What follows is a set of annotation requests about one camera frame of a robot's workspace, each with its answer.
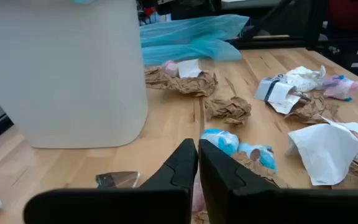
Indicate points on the white plastic trash bin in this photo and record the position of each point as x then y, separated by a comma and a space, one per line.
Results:
64, 71

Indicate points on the black side cart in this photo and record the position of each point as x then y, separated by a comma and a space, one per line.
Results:
337, 62

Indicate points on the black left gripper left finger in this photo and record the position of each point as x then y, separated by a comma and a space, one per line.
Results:
166, 202

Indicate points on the white and grey package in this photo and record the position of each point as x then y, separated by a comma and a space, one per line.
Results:
275, 93

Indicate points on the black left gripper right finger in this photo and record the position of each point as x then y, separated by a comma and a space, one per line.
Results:
244, 205

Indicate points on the pink plastic wrapper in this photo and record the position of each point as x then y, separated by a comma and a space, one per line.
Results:
198, 196
169, 68

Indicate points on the small white paper piece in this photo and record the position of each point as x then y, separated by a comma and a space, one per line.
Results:
188, 68

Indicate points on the blue and white wrapper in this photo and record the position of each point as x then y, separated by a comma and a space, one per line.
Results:
222, 141
259, 155

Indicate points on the pink and blue wrapper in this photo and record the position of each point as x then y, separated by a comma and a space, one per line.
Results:
340, 88

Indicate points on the translucent blue trash bag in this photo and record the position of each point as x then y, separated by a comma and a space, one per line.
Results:
191, 37

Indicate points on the white plastic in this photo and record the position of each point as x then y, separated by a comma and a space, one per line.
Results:
306, 79

